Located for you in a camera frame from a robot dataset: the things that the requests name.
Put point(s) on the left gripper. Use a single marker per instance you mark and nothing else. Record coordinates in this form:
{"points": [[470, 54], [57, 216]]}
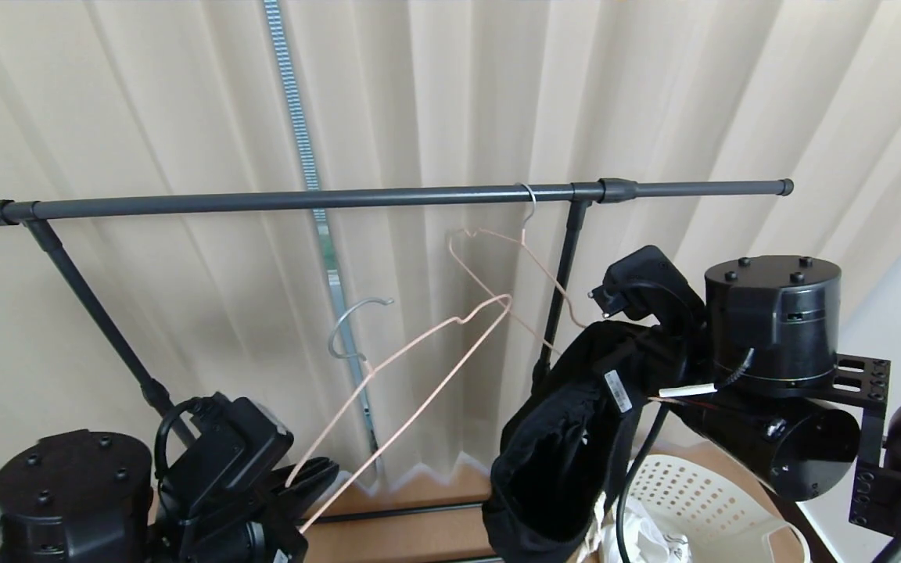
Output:
{"points": [[247, 539]]}

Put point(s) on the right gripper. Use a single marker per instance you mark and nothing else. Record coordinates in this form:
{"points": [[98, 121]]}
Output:
{"points": [[654, 367]]}

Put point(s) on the black shorts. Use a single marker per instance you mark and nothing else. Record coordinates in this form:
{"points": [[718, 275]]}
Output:
{"points": [[560, 438]]}

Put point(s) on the pink clothes hanger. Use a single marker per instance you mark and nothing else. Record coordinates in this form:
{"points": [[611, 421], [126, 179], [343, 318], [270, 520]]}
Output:
{"points": [[534, 202], [369, 367]]}

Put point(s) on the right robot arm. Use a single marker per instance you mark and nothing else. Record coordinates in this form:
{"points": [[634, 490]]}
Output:
{"points": [[771, 313]]}

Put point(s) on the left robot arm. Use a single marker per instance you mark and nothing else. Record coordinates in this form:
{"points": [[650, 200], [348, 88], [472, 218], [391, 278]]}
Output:
{"points": [[67, 485]]}

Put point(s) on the white laundry basket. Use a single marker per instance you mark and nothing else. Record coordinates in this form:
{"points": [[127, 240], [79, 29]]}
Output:
{"points": [[701, 485]]}

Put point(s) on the black clothes rack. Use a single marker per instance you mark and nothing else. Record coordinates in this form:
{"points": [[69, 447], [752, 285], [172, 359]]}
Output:
{"points": [[184, 203]]}

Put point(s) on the white garment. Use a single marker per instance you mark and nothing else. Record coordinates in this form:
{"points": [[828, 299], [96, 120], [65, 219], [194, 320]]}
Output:
{"points": [[638, 539]]}

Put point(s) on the beige curtain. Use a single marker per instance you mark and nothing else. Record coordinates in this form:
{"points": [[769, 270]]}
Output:
{"points": [[654, 78]]}

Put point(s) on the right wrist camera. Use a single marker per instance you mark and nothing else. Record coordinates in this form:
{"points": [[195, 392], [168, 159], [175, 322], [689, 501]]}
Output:
{"points": [[646, 277]]}

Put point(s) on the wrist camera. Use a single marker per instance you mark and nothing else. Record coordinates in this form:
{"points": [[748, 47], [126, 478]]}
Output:
{"points": [[224, 446], [646, 277]]}

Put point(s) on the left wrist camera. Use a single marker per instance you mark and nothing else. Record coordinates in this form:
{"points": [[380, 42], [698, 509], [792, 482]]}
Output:
{"points": [[224, 446]]}

